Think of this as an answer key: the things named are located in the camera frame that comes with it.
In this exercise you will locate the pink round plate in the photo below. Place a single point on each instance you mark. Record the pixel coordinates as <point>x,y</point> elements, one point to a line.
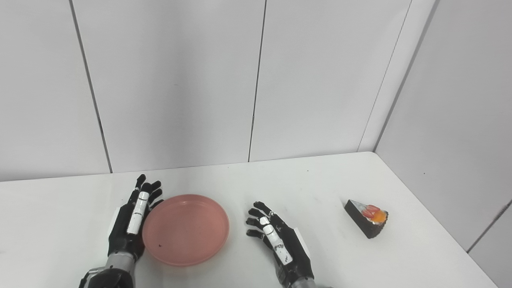
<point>186,230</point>

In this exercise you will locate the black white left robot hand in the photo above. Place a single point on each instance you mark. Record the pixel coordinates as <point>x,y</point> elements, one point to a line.
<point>126,232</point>

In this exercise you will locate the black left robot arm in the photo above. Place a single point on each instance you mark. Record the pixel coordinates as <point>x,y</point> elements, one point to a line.
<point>110,274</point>

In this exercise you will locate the chocolate cake slice with fruit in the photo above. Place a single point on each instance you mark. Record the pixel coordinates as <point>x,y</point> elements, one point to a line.
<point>362,220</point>

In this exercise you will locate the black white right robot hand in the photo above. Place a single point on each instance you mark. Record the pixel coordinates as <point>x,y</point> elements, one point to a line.
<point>286,248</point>

